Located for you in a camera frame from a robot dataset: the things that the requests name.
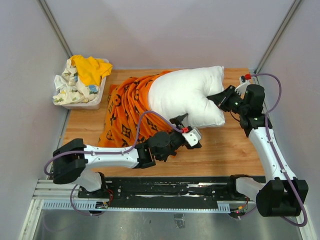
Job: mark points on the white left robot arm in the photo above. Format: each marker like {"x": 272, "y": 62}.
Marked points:
{"x": 73, "y": 163}

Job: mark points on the white printed cloth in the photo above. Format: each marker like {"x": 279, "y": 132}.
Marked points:
{"x": 70, "y": 89}

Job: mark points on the aluminium frame post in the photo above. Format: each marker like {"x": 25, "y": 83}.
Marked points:
{"x": 61, "y": 49}
{"x": 293, "y": 9}

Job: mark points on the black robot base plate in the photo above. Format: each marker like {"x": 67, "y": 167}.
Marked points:
{"x": 217, "y": 188}

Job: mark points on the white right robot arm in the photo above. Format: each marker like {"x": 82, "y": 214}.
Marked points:
{"x": 283, "y": 194}

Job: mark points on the yellow cloth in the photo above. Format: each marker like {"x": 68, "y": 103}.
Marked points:
{"x": 91, "y": 70}

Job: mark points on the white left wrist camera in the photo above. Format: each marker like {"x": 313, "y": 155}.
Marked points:
{"x": 192, "y": 136}

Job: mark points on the grey slotted cable duct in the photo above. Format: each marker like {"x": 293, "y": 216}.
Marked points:
{"x": 142, "y": 204}

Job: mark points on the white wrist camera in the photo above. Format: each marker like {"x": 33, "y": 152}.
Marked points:
{"x": 244, "y": 81}
{"x": 192, "y": 136}

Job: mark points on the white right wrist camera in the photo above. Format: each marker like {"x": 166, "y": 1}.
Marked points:
{"x": 244, "y": 81}

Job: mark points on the white pillow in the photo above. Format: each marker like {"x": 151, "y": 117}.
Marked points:
{"x": 186, "y": 91}

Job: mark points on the orange patterned plush pillowcase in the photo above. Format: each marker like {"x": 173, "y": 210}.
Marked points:
{"x": 124, "y": 123}

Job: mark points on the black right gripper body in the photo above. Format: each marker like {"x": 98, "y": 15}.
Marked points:
{"x": 234, "y": 102}

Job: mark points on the right aluminium frame post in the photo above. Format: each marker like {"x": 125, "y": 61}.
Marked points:
{"x": 293, "y": 9}

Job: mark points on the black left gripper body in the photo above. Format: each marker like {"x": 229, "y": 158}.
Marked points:
{"x": 179, "y": 139}

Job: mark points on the left aluminium frame post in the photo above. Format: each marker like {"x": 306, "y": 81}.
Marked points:
{"x": 61, "y": 49}

